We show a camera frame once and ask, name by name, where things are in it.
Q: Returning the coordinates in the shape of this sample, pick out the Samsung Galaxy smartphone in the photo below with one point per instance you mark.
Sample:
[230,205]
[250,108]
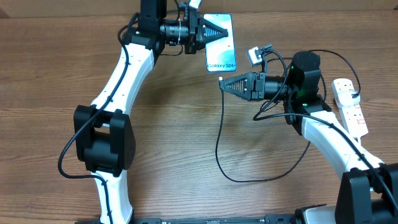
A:
[221,54]

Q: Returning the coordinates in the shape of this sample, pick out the white power strip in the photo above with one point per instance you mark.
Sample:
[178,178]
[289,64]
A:
[351,116]

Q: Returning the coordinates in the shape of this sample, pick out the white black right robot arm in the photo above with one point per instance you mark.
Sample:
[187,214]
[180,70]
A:
[368,187]

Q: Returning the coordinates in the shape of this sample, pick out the white charger plug adapter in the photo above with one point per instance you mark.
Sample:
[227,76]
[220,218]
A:
[347,98]

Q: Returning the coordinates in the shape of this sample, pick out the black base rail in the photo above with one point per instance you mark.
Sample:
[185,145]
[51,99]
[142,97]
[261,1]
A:
[217,220]

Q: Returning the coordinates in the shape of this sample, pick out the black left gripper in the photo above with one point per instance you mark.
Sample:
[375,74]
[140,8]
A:
[196,26]

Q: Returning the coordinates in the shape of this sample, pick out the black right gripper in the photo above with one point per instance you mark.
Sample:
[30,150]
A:
[250,77]

